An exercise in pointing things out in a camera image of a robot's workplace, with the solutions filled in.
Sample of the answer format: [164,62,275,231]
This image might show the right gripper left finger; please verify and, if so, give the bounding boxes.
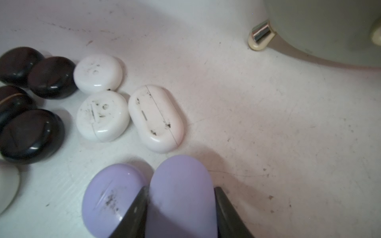
[109,186,149,238]

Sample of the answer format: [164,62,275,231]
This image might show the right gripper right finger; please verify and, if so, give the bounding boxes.
[214,186,255,238]

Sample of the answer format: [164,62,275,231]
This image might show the purple round earphone case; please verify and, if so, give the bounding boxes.
[81,164,148,238]

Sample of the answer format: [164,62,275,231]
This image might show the purple oblong earphone case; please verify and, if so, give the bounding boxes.
[145,155,218,238]

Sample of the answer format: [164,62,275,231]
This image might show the white oblong earphone case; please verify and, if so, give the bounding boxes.
[128,85,185,154]

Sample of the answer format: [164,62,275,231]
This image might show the white three-drawer cabinet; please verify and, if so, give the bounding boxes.
[248,1,381,67]

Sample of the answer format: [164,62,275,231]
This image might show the white round earphone case lower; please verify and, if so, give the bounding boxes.
[0,162,20,214]

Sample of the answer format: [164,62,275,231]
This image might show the black earphone case right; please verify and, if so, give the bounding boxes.
[1,109,65,165]

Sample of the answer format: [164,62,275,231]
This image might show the white round earphone case upper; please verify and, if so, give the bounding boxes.
[73,54,123,94]

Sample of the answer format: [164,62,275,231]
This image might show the black earphone case upper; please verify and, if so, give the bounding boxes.
[27,57,78,99]

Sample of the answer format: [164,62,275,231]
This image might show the black oblong earphone case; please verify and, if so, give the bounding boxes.
[1,85,37,130]

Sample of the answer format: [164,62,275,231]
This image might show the black earphone case far left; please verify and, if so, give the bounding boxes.
[1,47,45,88]

